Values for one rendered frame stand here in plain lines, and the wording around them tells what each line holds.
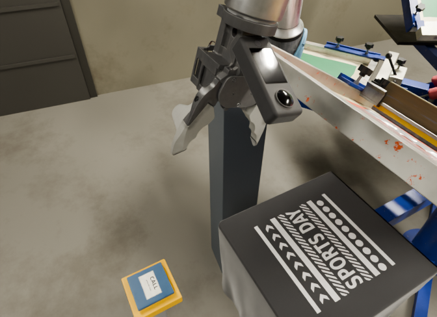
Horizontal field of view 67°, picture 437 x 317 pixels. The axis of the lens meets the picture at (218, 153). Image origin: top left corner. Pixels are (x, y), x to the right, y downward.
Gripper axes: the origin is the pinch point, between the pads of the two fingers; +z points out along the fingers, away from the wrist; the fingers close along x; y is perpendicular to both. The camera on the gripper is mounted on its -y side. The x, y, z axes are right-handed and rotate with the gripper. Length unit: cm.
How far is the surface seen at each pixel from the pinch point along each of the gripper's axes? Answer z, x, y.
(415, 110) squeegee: 0, -73, 8
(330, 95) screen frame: -11.7, -15.0, -3.2
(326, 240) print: 40, -52, 0
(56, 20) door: 69, -17, 272
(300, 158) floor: 105, -169, 103
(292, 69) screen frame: -11.6, -15.0, 6.1
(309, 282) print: 44, -39, -8
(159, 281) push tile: 53, -4, 12
